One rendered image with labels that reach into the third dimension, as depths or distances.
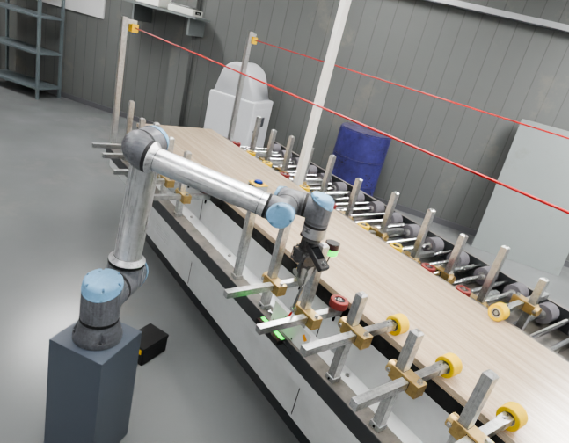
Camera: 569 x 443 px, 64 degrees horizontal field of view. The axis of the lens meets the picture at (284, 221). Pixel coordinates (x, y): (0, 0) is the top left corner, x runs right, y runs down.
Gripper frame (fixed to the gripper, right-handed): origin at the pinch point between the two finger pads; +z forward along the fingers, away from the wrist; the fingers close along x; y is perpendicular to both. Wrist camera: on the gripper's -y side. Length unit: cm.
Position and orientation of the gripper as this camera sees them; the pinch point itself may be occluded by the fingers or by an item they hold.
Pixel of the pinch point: (302, 284)
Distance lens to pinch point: 181.9
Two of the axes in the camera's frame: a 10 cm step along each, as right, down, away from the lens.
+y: -5.7, -4.4, 7.0
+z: -2.3, 9.0, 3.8
